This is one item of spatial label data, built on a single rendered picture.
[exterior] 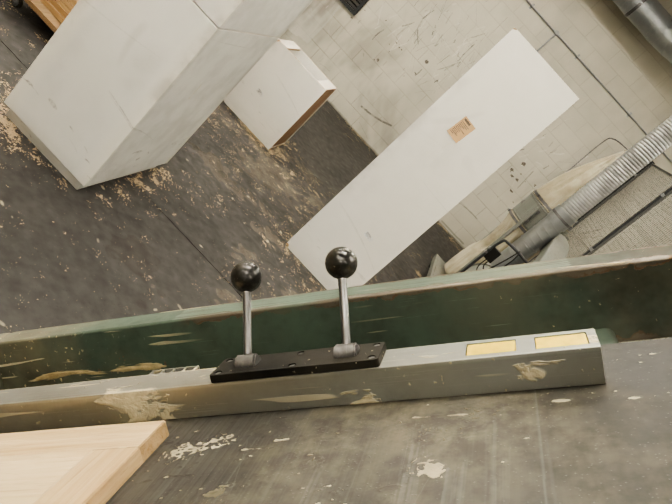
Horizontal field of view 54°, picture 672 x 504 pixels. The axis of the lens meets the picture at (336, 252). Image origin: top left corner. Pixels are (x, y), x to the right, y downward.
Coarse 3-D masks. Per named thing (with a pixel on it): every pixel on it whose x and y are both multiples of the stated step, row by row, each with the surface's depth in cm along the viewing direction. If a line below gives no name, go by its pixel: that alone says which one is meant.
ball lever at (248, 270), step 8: (240, 264) 78; (248, 264) 78; (232, 272) 78; (240, 272) 77; (248, 272) 77; (256, 272) 78; (232, 280) 78; (240, 280) 77; (248, 280) 77; (256, 280) 78; (240, 288) 78; (248, 288) 78; (256, 288) 79; (248, 296) 78; (248, 304) 77; (248, 312) 77; (248, 320) 77; (248, 328) 77; (248, 336) 76; (248, 344) 76; (248, 352) 76; (240, 360) 75; (248, 360) 75; (256, 360) 75
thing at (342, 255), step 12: (336, 252) 74; (348, 252) 74; (336, 264) 74; (348, 264) 74; (336, 276) 74; (348, 276) 75; (348, 312) 74; (348, 324) 73; (348, 336) 73; (336, 348) 72; (348, 348) 71
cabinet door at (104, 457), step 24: (24, 432) 78; (48, 432) 76; (72, 432) 75; (96, 432) 73; (120, 432) 72; (144, 432) 71; (168, 432) 73; (0, 456) 72; (24, 456) 71; (48, 456) 70; (72, 456) 69; (96, 456) 67; (120, 456) 66; (144, 456) 68; (0, 480) 67; (24, 480) 66; (48, 480) 65; (72, 480) 63; (96, 480) 62; (120, 480) 64
